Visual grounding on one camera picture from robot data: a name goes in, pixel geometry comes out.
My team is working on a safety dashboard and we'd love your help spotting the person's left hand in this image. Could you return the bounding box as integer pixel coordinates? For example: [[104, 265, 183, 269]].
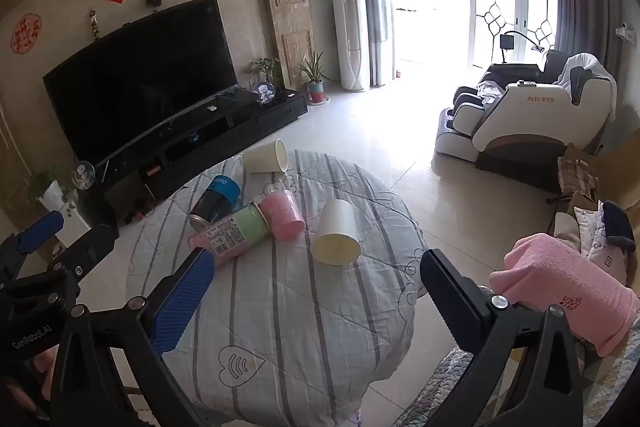
[[32, 346, 59, 402]]

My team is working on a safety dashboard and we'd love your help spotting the dark blue drink can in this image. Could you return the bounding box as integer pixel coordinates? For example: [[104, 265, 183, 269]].
[[189, 176, 241, 232]]

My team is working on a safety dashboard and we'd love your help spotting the white paper cup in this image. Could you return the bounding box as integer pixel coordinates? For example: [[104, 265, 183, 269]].
[[312, 199, 362, 266], [242, 138, 290, 175]]

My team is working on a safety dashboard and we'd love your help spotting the small leafy potted plant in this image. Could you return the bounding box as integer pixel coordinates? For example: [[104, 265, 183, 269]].
[[249, 57, 284, 88]]

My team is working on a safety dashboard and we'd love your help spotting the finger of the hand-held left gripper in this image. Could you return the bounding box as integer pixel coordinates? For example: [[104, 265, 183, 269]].
[[47, 224, 121, 288], [0, 210, 65, 278]]

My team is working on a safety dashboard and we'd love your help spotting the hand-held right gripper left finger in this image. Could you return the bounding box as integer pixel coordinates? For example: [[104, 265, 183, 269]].
[[50, 248, 221, 427]]

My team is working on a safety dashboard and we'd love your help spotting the white cloth on chair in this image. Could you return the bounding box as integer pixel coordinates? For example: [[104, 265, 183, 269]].
[[554, 53, 618, 124]]

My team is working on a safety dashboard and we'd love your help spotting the black flat television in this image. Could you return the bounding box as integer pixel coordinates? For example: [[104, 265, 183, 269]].
[[42, 0, 239, 168]]

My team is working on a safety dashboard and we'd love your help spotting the potted plant in red pot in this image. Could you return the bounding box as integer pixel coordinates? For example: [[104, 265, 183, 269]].
[[297, 51, 329, 106]]

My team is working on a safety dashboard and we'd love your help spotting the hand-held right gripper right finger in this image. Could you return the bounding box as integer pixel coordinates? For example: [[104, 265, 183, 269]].
[[419, 248, 586, 427]]

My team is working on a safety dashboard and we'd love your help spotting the brown cardboard box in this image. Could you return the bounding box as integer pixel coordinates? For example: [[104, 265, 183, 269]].
[[557, 142, 640, 208]]

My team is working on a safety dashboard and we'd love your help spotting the pink and green tube container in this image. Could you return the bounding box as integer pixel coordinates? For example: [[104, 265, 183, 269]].
[[187, 203, 271, 265]]

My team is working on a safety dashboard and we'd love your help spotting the tablet on flexible stand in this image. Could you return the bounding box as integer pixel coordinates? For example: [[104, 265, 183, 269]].
[[499, 30, 546, 64]]

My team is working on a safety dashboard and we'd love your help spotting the pink plastic cup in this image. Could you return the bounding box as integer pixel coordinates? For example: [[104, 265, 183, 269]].
[[257, 189, 306, 239]]

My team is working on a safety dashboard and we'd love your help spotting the round red paper cutting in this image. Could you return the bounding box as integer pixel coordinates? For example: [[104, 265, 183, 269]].
[[11, 13, 42, 54]]

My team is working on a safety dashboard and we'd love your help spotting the potted plant in white pot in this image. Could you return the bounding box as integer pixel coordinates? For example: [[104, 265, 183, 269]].
[[27, 164, 77, 214]]

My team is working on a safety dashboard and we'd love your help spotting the round table with striped cloth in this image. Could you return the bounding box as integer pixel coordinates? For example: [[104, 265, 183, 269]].
[[125, 150, 431, 427]]

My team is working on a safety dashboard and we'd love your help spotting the white standing air conditioner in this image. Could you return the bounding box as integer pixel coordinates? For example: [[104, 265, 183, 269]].
[[326, 0, 372, 92]]

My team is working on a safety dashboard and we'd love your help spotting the pale printed cushion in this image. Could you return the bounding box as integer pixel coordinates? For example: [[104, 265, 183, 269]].
[[552, 199, 632, 289]]

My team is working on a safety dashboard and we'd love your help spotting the black television cabinet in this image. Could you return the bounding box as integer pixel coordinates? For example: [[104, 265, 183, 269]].
[[75, 88, 308, 228]]

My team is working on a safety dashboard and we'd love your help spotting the dark blue padded object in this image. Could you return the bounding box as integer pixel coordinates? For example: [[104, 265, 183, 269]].
[[601, 201, 637, 254]]

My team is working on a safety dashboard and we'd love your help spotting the white and black massage chair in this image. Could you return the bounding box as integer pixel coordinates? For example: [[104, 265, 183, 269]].
[[434, 51, 618, 188]]

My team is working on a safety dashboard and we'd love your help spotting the pink towel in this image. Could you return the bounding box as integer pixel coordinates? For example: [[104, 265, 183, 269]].
[[489, 233, 640, 358]]

